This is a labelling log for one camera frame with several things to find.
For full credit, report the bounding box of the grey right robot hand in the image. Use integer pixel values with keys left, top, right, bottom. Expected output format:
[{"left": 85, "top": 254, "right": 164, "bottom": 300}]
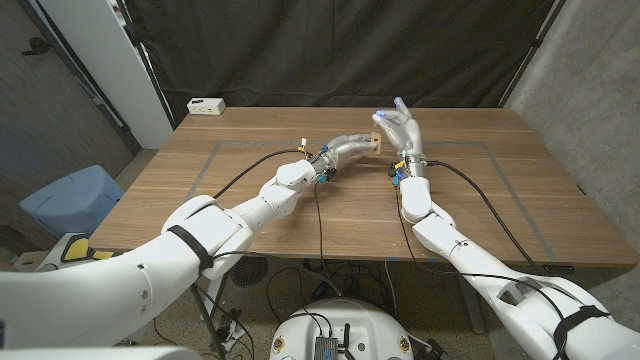
[{"left": 371, "top": 96, "right": 427, "bottom": 176}]

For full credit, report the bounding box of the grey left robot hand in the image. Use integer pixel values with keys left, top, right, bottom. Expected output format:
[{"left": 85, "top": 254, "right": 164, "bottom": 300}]
[{"left": 312, "top": 132, "right": 379, "bottom": 176}]

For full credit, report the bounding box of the black backdrop curtain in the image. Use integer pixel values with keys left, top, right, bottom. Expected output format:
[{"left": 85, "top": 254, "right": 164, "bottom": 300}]
[{"left": 122, "top": 0, "right": 569, "bottom": 124}]

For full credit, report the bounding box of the grey tape outline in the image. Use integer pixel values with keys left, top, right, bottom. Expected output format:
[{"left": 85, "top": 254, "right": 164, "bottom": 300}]
[{"left": 184, "top": 140, "right": 559, "bottom": 264}]

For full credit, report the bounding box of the white power strip box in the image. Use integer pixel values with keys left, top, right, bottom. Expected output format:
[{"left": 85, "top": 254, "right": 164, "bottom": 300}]
[{"left": 186, "top": 97, "right": 227, "bottom": 117}]

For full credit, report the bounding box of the black backdrop stand pole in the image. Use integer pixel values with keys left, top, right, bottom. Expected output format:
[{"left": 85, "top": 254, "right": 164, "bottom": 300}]
[
  {"left": 114, "top": 0, "right": 177, "bottom": 131},
  {"left": 498, "top": 0, "right": 569, "bottom": 108}
]

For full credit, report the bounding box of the black round fan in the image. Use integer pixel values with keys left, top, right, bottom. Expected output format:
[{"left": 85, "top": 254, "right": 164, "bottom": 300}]
[{"left": 230, "top": 257, "right": 270, "bottom": 288}]

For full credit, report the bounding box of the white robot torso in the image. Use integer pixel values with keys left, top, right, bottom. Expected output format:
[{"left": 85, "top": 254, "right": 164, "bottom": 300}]
[{"left": 269, "top": 298, "right": 415, "bottom": 360}]

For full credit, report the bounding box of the black antenna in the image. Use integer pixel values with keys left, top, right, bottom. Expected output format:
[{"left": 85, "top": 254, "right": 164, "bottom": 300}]
[{"left": 339, "top": 323, "right": 354, "bottom": 360}]

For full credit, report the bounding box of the white table leg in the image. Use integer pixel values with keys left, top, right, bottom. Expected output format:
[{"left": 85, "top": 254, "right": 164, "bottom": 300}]
[
  {"left": 457, "top": 269, "right": 487, "bottom": 335},
  {"left": 199, "top": 274, "right": 227, "bottom": 322}
]

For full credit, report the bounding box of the grey electronics box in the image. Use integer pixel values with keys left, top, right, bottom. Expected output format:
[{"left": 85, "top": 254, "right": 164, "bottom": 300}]
[{"left": 313, "top": 335, "right": 340, "bottom": 360}]

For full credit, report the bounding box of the white panel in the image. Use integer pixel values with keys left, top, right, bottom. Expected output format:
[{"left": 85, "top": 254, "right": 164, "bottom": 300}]
[{"left": 37, "top": 0, "right": 174, "bottom": 150}]

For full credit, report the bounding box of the light blue bin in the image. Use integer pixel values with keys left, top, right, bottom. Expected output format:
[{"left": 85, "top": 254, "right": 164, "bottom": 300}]
[{"left": 18, "top": 164, "right": 126, "bottom": 239}]

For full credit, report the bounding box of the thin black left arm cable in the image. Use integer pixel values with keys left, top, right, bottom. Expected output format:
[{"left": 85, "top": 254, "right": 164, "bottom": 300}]
[{"left": 199, "top": 180, "right": 344, "bottom": 299}]

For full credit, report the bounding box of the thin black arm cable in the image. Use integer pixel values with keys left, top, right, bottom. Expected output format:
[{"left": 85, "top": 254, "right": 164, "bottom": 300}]
[
  {"left": 394, "top": 185, "right": 569, "bottom": 360},
  {"left": 199, "top": 180, "right": 344, "bottom": 299}
]

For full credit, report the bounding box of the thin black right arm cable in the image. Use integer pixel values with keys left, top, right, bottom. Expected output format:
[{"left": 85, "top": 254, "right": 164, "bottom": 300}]
[{"left": 394, "top": 185, "right": 569, "bottom": 360}]

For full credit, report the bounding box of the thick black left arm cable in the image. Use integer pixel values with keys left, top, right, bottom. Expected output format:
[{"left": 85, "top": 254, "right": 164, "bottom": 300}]
[{"left": 213, "top": 148, "right": 304, "bottom": 200}]

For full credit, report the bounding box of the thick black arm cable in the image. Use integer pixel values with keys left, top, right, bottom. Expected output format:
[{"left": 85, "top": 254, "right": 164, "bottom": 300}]
[
  {"left": 213, "top": 148, "right": 304, "bottom": 200},
  {"left": 426, "top": 159, "right": 549, "bottom": 276}
]

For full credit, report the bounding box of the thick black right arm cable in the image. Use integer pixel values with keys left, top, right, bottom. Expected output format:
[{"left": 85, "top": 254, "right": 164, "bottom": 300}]
[{"left": 426, "top": 159, "right": 549, "bottom": 276}]

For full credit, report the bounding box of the tangle of black floor cables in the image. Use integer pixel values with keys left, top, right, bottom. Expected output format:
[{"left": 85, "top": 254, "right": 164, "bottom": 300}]
[{"left": 264, "top": 257, "right": 396, "bottom": 321}]

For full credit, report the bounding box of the white floor cable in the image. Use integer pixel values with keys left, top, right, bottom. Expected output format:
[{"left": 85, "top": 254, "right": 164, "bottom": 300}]
[{"left": 383, "top": 259, "right": 400, "bottom": 315}]

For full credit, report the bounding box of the black door handle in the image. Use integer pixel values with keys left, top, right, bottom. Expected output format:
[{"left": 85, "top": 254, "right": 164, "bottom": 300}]
[{"left": 20, "top": 36, "right": 53, "bottom": 56}]

